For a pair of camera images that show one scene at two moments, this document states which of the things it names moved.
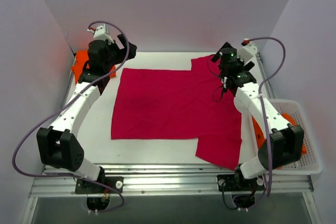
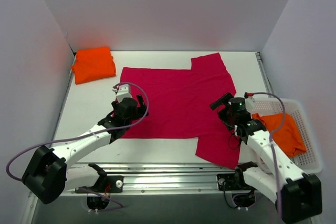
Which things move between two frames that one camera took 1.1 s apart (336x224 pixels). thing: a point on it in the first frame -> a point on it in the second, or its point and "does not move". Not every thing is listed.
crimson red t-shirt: (161, 104) does not move
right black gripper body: (219, 54) -> (223, 111)
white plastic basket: (309, 163) does not move
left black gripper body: (122, 48) -> (128, 104)
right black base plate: (236, 182) does not move
